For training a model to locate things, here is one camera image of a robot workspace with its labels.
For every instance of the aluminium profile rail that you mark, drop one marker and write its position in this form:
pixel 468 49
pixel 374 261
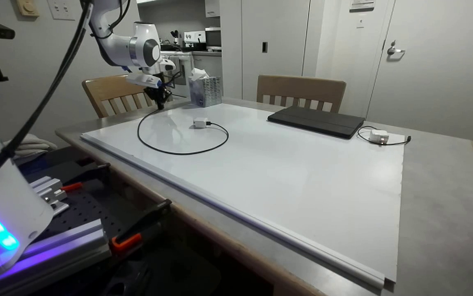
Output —
pixel 65 247

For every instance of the black door latch plate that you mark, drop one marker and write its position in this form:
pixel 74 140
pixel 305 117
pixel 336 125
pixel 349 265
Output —
pixel 264 46

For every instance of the white kitchen stove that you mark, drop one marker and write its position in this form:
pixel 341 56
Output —
pixel 184 66

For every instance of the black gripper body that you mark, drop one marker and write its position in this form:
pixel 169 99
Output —
pixel 161 87

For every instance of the beige round wall thermostat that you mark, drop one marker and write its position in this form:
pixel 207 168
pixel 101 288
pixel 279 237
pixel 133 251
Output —
pixel 26 6

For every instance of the white folded cloth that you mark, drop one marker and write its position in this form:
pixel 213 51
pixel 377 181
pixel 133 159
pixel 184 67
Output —
pixel 24 146

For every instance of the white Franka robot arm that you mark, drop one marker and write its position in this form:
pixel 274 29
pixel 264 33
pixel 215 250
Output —
pixel 121 46

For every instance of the microwave oven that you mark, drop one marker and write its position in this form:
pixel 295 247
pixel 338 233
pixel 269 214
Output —
pixel 200 36

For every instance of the purple grey tissue box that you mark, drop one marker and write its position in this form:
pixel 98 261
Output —
pixel 205 92

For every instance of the white door sign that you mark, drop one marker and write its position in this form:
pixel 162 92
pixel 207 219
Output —
pixel 361 5

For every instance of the white whiteboard sheet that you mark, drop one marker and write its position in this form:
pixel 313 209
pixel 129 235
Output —
pixel 246 191

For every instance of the white wall outlet plate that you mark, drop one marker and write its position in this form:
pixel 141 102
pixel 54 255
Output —
pixel 60 8

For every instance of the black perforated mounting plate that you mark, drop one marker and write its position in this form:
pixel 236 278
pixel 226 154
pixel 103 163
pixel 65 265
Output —
pixel 90 210

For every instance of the light wooden slat-back chair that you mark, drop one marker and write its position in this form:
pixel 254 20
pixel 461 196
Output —
pixel 302 85
pixel 110 90

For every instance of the white robot base blue light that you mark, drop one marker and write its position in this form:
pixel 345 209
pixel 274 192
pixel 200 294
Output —
pixel 6 219

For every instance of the silver metal bracket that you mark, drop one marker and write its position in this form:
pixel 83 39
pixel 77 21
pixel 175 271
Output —
pixel 47 189

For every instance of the black closed laptop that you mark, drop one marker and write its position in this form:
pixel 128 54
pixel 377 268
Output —
pixel 315 120

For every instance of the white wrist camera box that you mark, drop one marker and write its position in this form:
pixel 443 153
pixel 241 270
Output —
pixel 146 79

